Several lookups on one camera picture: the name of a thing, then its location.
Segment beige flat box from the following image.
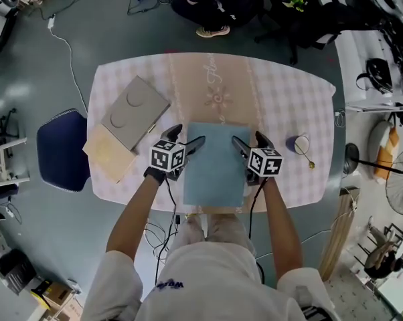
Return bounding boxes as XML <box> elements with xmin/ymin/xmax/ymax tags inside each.
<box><xmin>82</xmin><ymin>124</ymin><xmax>138</xmax><ymax>185</ymax></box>

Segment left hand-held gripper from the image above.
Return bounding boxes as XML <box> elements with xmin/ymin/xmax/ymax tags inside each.
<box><xmin>149</xmin><ymin>124</ymin><xmax>207</xmax><ymax>182</ymax></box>

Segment person's left forearm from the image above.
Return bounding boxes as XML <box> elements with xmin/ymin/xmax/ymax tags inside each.
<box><xmin>106</xmin><ymin>174</ymin><xmax>165</xmax><ymax>263</ymax></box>

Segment white power cable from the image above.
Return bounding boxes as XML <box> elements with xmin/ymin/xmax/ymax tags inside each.
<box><xmin>47</xmin><ymin>13</ymin><xmax>88</xmax><ymax>113</ymax></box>

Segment person's right forearm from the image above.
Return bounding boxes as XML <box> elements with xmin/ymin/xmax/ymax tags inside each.
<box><xmin>261</xmin><ymin>177</ymin><xmax>305</xmax><ymax>279</ymax></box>

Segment person's beige trousers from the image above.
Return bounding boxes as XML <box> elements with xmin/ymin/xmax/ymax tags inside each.
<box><xmin>181</xmin><ymin>212</ymin><xmax>254</xmax><ymax>253</ymax></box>

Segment gold spoon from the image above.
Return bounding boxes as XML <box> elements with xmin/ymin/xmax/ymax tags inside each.
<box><xmin>294</xmin><ymin>138</ymin><xmax>317</xmax><ymax>171</ymax></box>

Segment cardboard box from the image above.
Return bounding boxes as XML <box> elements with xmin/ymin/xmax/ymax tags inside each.
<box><xmin>37</xmin><ymin>281</ymin><xmax>76</xmax><ymax>314</ymax></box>

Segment black box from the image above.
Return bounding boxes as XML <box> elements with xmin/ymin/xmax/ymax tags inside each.
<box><xmin>0</xmin><ymin>248</ymin><xmax>38</xmax><ymax>296</ymax></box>

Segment white orange cushion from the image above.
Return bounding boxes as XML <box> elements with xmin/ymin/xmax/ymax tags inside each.
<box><xmin>368</xmin><ymin>119</ymin><xmax>402</xmax><ymax>181</ymax></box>

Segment black office chair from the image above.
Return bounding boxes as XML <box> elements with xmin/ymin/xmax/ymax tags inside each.
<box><xmin>254</xmin><ymin>0</ymin><xmax>386</xmax><ymax>66</ymax></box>

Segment purple cup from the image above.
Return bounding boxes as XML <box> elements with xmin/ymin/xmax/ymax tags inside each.
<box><xmin>285</xmin><ymin>134</ymin><xmax>311</xmax><ymax>156</ymax></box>

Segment blue cloth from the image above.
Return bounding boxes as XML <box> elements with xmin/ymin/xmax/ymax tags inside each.
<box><xmin>182</xmin><ymin>122</ymin><xmax>252</xmax><ymax>209</ymax></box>

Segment person's white shirt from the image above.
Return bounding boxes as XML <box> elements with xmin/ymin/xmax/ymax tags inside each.
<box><xmin>82</xmin><ymin>241</ymin><xmax>339</xmax><ymax>321</ymax></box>

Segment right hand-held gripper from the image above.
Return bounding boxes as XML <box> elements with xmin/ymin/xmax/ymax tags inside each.
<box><xmin>232</xmin><ymin>130</ymin><xmax>285</xmax><ymax>188</ymax></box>

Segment white metal frame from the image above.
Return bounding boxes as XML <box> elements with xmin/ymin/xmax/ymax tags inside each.
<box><xmin>0</xmin><ymin>137</ymin><xmax>31</xmax><ymax>189</ymax></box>

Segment pink checkered tablecloth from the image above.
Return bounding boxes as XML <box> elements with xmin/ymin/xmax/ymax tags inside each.
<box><xmin>87</xmin><ymin>52</ymin><xmax>337</xmax><ymax>213</ymax></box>

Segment blue chair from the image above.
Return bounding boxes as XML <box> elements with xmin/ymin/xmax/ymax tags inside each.
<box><xmin>36</xmin><ymin>108</ymin><xmax>90</xmax><ymax>193</ymax></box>

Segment grey flat box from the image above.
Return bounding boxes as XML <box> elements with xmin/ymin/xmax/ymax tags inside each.
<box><xmin>100</xmin><ymin>75</ymin><xmax>171</xmax><ymax>152</ymax></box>

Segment light wooden board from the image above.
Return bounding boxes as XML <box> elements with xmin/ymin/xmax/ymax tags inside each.
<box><xmin>318</xmin><ymin>186</ymin><xmax>361</xmax><ymax>280</ymax></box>

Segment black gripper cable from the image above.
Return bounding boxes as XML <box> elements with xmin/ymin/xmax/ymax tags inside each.
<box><xmin>247</xmin><ymin>179</ymin><xmax>270</xmax><ymax>282</ymax></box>
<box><xmin>153</xmin><ymin>178</ymin><xmax>182</xmax><ymax>286</ymax></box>

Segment yellow black tool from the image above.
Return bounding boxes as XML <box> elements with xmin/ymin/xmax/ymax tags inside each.
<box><xmin>29</xmin><ymin>279</ymin><xmax>52</xmax><ymax>311</ymax></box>

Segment black wrist strap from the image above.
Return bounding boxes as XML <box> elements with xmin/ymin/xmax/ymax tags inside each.
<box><xmin>143</xmin><ymin>166</ymin><xmax>168</xmax><ymax>185</ymax></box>

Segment black floor fan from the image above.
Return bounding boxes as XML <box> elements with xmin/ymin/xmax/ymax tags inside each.
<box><xmin>384</xmin><ymin>145</ymin><xmax>403</xmax><ymax>217</ymax></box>

